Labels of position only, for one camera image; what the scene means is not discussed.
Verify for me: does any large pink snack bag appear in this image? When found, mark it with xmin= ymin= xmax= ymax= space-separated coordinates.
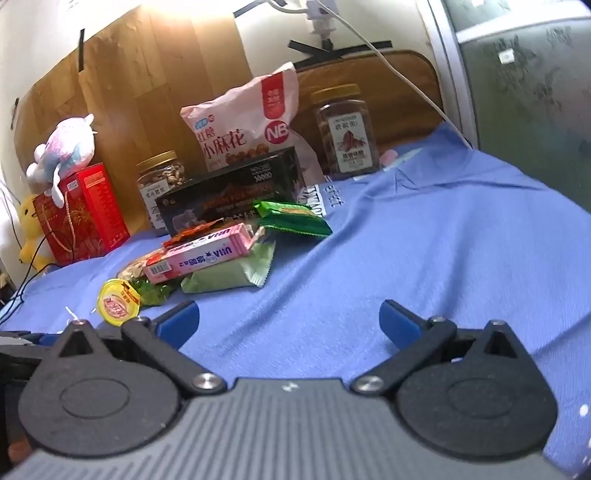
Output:
xmin=180 ymin=62 xmax=326 ymax=185

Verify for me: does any yellow plush toy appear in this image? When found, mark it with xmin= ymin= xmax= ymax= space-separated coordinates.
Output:
xmin=18 ymin=194 xmax=54 ymax=273

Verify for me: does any pink candy box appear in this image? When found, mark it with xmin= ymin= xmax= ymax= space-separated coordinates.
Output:
xmin=142 ymin=222 xmax=254 ymax=284

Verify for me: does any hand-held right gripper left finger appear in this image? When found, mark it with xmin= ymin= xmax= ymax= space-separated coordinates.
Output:
xmin=44 ymin=300 xmax=228 ymax=398

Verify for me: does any black printed box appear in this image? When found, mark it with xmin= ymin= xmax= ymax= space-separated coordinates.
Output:
xmin=154 ymin=147 xmax=308 ymax=238

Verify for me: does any dark green snack packet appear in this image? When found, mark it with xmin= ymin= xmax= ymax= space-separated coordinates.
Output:
xmin=253 ymin=200 xmax=334 ymax=238

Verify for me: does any brown padded headboard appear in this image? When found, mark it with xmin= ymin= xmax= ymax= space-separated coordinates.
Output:
xmin=291 ymin=50 xmax=446 ymax=153

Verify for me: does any red gift bag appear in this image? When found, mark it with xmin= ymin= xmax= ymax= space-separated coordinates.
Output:
xmin=32 ymin=162 xmax=131 ymax=267

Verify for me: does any peanut jar with yellow lid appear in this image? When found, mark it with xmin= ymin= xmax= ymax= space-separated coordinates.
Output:
xmin=136 ymin=150 xmax=189 ymax=230

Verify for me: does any white cable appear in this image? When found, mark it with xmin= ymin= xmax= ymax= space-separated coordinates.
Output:
xmin=265 ymin=0 xmax=474 ymax=148

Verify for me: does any green pea packet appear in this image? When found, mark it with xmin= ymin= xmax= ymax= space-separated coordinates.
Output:
xmin=134 ymin=277 xmax=182 ymax=308

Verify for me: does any black cable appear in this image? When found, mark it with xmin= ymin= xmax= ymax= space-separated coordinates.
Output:
xmin=0 ymin=180 xmax=61 ymax=324

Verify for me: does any blue printed bedsheet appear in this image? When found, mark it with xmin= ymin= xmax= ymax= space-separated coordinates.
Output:
xmin=0 ymin=121 xmax=591 ymax=478

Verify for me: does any wooden board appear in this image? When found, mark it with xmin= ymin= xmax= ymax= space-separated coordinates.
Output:
xmin=14 ymin=4 xmax=254 ymax=236

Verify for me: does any orange peanut packet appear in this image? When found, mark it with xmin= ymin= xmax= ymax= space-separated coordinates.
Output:
xmin=115 ymin=249 xmax=162 ymax=283

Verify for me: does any pink and white plush toy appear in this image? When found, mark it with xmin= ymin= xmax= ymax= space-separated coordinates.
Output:
xmin=25 ymin=114 xmax=99 ymax=206

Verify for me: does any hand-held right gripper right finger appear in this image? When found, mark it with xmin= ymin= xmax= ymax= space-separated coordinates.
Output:
xmin=350 ymin=299 xmax=536 ymax=397

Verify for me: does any yellow jelly cup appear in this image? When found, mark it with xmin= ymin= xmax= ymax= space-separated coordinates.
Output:
xmin=96 ymin=278 xmax=141 ymax=328

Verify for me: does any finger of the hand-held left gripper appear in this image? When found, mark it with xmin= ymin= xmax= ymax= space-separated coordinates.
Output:
xmin=0 ymin=329 xmax=63 ymax=370

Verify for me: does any brown nut jar with label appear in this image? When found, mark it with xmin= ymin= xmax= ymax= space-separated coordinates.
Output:
xmin=310 ymin=84 xmax=382 ymax=181

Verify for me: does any light green snack packet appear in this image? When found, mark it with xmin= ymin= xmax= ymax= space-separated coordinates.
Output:
xmin=180 ymin=240 xmax=276 ymax=295

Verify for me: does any frosted glass door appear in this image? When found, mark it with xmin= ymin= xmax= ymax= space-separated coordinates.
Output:
xmin=443 ymin=0 xmax=591 ymax=195

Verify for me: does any red orange snack packet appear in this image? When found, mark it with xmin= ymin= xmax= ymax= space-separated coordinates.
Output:
xmin=161 ymin=220 xmax=225 ymax=250

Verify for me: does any white wall adapter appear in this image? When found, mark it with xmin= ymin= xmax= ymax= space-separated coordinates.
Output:
xmin=305 ymin=0 xmax=340 ymax=47

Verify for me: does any black tape strip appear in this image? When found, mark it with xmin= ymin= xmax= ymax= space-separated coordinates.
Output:
xmin=288 ymin=39 xmax=393 ymax=58

